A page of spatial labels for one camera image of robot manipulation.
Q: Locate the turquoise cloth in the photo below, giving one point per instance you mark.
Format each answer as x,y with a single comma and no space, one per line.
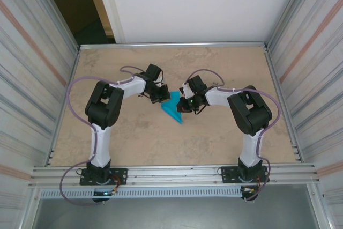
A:
171,107

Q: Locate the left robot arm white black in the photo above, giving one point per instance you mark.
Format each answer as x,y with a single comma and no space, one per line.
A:
104,105

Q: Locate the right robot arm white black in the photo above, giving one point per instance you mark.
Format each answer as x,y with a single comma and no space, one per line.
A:
250,111

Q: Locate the small circuit board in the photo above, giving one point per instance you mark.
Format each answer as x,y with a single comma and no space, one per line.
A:
247,190
103,193

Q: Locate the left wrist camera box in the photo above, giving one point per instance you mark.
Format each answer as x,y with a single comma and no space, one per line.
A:
153,73

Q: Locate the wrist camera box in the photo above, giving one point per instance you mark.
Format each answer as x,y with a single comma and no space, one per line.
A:
197,84
153,73

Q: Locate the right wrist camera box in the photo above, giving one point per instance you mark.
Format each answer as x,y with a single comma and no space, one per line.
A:
197,84

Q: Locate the aluminium table end rail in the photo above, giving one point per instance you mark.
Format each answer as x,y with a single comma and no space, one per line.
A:
174,45

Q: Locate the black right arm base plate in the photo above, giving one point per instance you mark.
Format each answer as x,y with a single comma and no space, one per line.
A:
227,174

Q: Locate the aluminium table side rail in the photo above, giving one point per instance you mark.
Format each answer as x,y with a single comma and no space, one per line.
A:
74,65
270,65

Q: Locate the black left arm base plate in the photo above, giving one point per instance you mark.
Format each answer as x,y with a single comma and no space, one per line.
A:
120,175

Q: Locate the cream door frame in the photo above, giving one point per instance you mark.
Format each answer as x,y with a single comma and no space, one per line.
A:
103,11

